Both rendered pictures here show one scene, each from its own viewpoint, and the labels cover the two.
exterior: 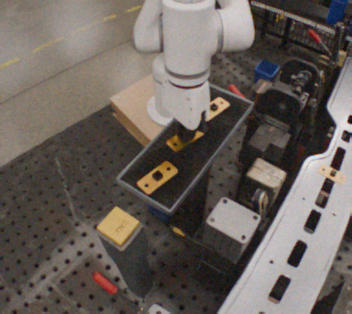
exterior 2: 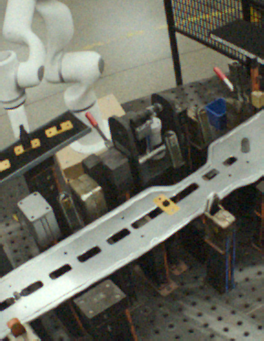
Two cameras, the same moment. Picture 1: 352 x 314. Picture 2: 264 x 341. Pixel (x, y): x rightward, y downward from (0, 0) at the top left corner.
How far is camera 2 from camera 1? 112 cm
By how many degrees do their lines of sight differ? 20
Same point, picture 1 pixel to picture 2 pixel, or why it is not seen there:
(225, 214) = (29, 202)
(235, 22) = (24, 71)
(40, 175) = not seen: outside the picture
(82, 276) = not seen: outside the picture
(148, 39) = (49, 72)
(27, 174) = not seen: outside the picture
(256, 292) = (43, 268)
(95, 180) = (11, 193)
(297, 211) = (109, 225)
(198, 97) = (13, 115)
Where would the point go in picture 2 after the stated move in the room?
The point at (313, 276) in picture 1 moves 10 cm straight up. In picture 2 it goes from (91, 272) to (82, 250)
